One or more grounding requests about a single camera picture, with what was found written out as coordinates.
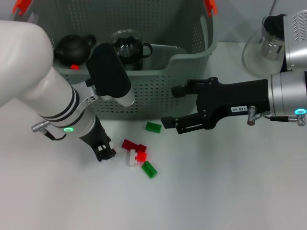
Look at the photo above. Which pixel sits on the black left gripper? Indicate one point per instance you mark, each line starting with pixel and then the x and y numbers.
pixel 96 134

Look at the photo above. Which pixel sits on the dark red toy brick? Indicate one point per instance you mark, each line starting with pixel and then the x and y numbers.
pixel 129 145

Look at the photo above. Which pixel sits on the black clay teapot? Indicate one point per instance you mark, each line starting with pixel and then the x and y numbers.
pixel 72 48

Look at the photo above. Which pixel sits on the small red toy brick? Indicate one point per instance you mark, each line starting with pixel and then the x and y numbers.
pixel 74 67
pixel 142 157

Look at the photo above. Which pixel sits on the green toy brick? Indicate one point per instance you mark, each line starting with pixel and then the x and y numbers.
pixel 153 127
pixel 149 169

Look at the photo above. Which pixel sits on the grey perforated plastic storage bin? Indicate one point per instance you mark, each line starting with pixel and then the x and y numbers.
pixel 156 95

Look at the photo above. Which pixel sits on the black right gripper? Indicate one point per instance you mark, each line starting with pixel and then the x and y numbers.
pixel 235 98

